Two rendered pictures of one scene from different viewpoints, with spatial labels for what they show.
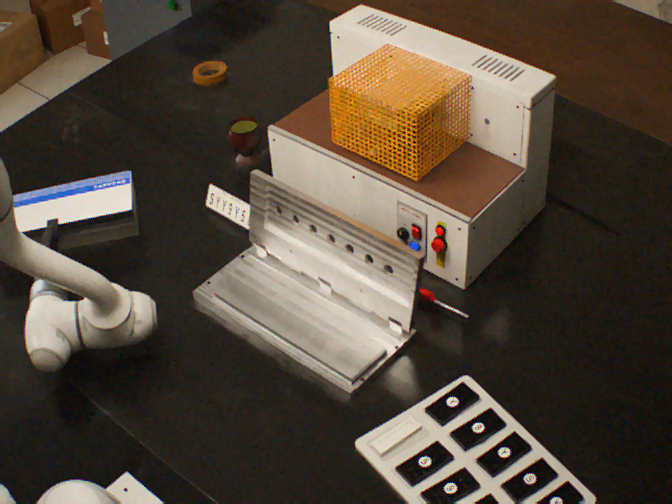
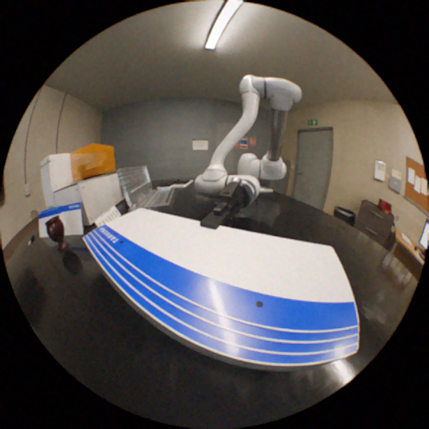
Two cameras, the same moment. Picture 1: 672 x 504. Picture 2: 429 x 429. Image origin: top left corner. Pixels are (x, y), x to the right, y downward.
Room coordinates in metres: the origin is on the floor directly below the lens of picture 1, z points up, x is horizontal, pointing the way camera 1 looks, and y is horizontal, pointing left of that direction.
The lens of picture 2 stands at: (1.70, 0.76, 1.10)
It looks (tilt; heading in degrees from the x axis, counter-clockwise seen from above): 23 degrees down; 213
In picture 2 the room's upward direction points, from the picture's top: straight up
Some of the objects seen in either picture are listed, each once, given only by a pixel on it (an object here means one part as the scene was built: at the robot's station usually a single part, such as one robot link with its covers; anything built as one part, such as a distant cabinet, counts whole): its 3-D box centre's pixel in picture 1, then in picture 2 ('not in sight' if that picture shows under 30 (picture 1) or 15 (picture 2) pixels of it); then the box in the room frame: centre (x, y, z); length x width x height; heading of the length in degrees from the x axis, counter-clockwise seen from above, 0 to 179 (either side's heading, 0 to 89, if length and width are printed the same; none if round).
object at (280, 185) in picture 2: not in sight; (274, 182); (-1.88, 0.40, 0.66); 0.62 x 0.49 x 1.32; 137
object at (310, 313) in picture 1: (300, 312); (157, 196); (1.30, 0.08, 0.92); 0.44 x 0.21 x 0.04; 47
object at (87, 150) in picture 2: (401, 108); (92, 162); (1.61, -0.16, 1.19); 0.23 x 0.20 x 0.17; 47
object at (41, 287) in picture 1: (49, 299); (242, 193); (1.30, 0.62, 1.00); 0.09 x 0.06 x 0.09; 99
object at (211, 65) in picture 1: (209, 73); not in sight; (2.31, 0.34, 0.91); 0.10 x 0.10 x 0.02
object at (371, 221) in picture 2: not in sight; (370, 235); (-0.15, 2.36, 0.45); 0.68 x 0.47 x 0.90; 50
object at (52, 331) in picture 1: (53, 335); (244, 187); (1.19, 0.59, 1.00); 0.16 x 0.13 x 0.11; 9
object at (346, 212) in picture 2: not in sight; (340, 226); (-0.58, 1.92, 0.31); 0.45 x 0.45 x 0.62
